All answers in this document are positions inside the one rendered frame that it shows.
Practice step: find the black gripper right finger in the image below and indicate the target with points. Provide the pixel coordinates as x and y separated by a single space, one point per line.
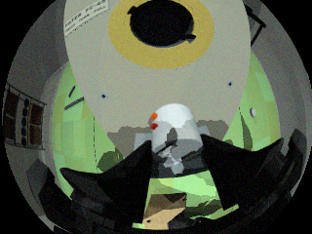
234 169

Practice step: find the grey flat panel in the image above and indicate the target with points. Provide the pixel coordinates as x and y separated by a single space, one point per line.
130 57

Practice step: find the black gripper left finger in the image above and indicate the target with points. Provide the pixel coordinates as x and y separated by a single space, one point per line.
124 186

